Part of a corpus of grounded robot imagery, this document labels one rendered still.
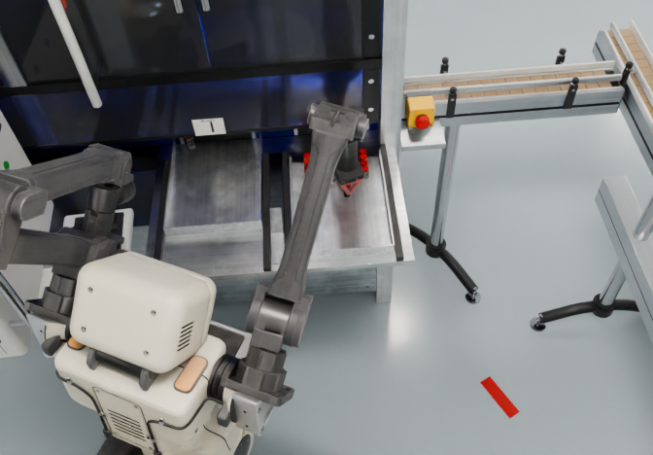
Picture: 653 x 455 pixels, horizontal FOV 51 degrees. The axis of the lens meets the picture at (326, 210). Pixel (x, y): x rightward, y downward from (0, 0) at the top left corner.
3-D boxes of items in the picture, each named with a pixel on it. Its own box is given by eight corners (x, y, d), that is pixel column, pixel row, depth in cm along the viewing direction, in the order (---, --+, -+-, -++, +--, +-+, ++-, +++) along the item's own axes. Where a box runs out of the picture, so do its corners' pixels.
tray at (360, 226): (290, 163, 197) (289, 155, 194) (380, 157, 197) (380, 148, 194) (293, 261, 175) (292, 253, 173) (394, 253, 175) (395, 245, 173)
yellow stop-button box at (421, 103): (404, 111, 197) (405, 92, 191) (429, 109, 197) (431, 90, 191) (408, 129, 192) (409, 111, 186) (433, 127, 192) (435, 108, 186)
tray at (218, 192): (175, 145, 203) (172, 136, 201) (261, 138, 204) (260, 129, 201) (165, 236, 182) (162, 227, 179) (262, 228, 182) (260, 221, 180)
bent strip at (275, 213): (271, 221, 184) (269, 207, 179) (282, 220, 184) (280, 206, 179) (272, 264, 175) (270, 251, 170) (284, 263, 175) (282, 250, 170)
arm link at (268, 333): (246, 353, 120) (275, 362, 120) (262, 297, 120) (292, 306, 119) (255, 342, 129) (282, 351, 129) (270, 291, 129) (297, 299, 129)
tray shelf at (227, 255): (160, 151, 205) (158, 146, 203) (391, 132, 205) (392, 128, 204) (144, 286, 175) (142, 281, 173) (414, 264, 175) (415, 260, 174)
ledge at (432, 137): (395, 119, 209) (395, 114, 208) (437, 115, 209) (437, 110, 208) (401, 152, 200) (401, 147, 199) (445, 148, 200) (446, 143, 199)
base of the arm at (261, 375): (217, 383, 120) (278, 407, 117) (229, 339, 120) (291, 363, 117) (235, 374, 128) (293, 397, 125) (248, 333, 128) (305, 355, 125)
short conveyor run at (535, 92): (395, 133, 207) (396, 94, 195) (389, 99, 217) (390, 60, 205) (618, 117, 208) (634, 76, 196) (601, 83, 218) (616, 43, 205)
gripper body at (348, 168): (351, 152, 183) (351, 132, 177) (364, 179, 177) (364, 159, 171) (328, 157, 181) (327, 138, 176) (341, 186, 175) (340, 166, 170)
